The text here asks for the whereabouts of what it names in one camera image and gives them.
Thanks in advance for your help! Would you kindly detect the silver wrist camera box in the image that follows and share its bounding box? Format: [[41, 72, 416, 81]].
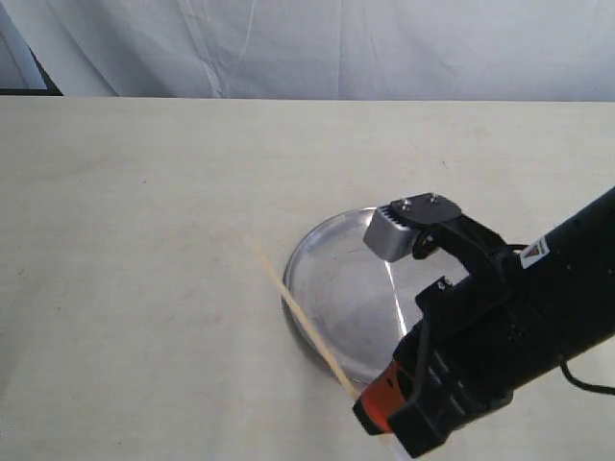
[[363, 206, 418, 263]]

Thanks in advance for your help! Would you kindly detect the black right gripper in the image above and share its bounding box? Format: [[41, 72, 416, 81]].
[[353, 276, 533, 457]]

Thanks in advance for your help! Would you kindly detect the black camera cable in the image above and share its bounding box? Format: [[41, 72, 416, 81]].
[[559, 362, 615, 393]]

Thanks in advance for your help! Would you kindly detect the round stainless steel plate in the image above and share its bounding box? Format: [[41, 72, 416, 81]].
[[283, 207, 467, 389]]

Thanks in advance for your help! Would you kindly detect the white backdrop cloth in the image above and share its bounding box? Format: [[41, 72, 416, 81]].
[[1, 1, 614, 102]]

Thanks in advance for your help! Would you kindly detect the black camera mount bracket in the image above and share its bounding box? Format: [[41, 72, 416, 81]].
[[384, 193, 507, 285]]

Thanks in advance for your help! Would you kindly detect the thin beige flexible strip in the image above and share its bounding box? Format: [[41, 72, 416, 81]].
[[248, 242, 359, 400]]

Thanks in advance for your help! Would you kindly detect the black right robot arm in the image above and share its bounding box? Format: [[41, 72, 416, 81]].
[[353, 192, 614, 458]]

